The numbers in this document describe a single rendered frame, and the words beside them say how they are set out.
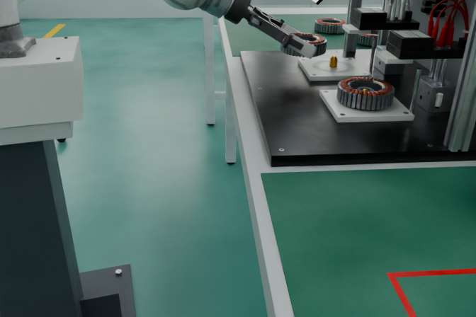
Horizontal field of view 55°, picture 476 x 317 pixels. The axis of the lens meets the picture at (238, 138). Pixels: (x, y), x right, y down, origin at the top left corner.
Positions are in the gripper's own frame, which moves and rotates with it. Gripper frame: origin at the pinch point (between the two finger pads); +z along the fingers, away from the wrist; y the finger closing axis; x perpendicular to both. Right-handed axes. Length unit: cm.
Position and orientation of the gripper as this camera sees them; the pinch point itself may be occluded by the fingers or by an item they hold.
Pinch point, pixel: (302, 43)
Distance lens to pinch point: 116.6
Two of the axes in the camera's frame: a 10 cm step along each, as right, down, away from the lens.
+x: 4.9, -8.0, -3.5
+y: 0.8, 4.4, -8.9
